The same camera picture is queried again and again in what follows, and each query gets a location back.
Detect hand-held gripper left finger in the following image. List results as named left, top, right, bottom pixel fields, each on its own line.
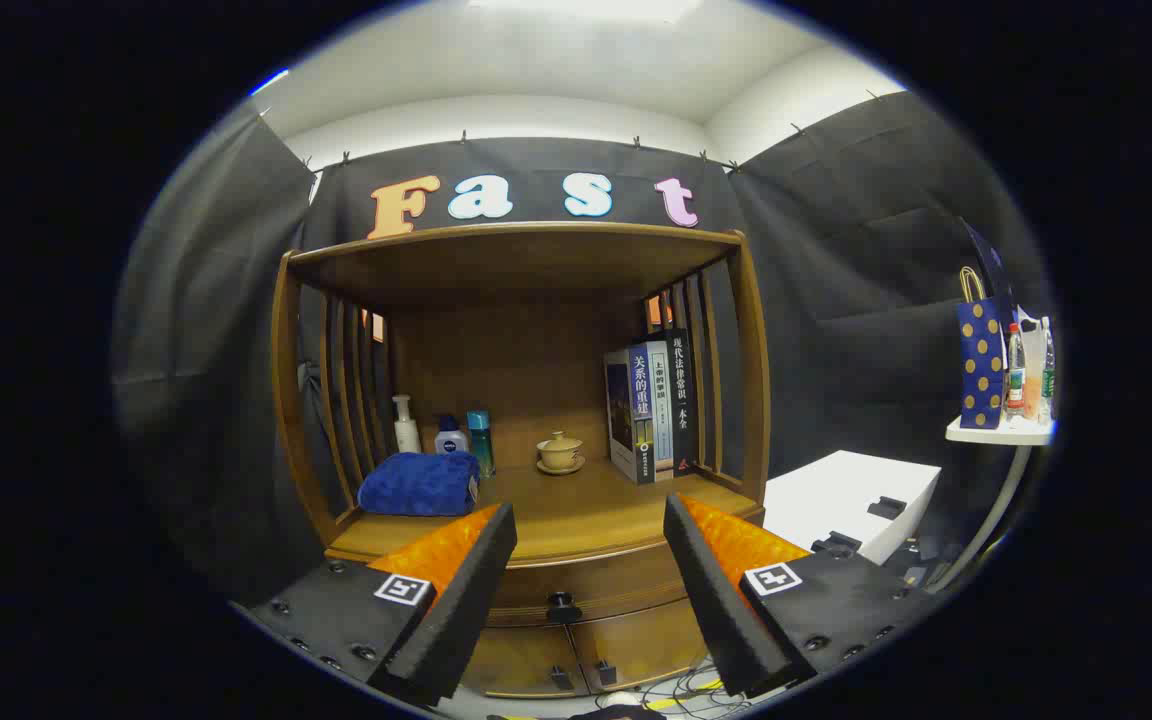
left=231, top=502, right=519, bottom=709

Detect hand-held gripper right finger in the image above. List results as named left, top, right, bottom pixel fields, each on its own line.
left=663, top=492, right=937, bottom=699

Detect wooden drawer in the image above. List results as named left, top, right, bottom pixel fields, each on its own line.
left=486, top=540, right=707, bottom=628

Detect wooden cabinet door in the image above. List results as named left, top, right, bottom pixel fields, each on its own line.
left=568, top=598, right=712, bottom=693
left=461, top=625, right=587, bottom=698

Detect wooden countertop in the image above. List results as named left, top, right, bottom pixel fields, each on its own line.
left=326, top=455, right=765, bottom=569

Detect wooden cabinet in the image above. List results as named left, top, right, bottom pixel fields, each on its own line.
left=271, top=221, right=772, bottom=699

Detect folded blue towel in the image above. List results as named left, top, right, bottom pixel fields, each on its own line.
left=357, top=451, right=482, bottom=518

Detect black device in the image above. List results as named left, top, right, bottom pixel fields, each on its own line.
left=811, top=530, right=947, bottom=593

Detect teal bottle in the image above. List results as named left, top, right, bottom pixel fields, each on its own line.
left=466, top=409, right=496, bottom=478

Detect white box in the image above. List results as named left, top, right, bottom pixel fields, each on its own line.
left=764, top=450, right=943, bottom=566

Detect white pump bottle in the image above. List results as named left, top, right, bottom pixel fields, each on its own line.
left=392, top=394, right=423, bottom=455

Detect beige lidded tea cup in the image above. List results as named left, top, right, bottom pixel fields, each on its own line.
left=537, top=431, right=584, bottom=470

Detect book with pale spine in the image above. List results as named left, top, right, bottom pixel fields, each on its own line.
left=646, top=340, right=677, bottom=481

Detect thick book with blue spine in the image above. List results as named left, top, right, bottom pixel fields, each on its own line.
left=604, top=345, right=659, bottom=485

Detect black backdrop cloth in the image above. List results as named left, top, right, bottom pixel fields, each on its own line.
left=114, top=95, right=1047, bottom=601

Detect blue dotted gift bag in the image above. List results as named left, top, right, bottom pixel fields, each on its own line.
left=956, top=220, right=1017, bottom=429

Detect clear bottle with red label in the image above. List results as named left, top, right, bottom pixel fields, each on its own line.
left=1006, top=322, right=1027, bottom=419

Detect white plastic bag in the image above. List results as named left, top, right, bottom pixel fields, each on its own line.
left=1019, top=308, right=1049, bottom=421

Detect white floor cables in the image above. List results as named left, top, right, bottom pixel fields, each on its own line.
left=626, top=668, right=737, bottom=715

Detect yellow floor cable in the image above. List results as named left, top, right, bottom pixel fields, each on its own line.
left=651, top=680, right=727, bottom=709

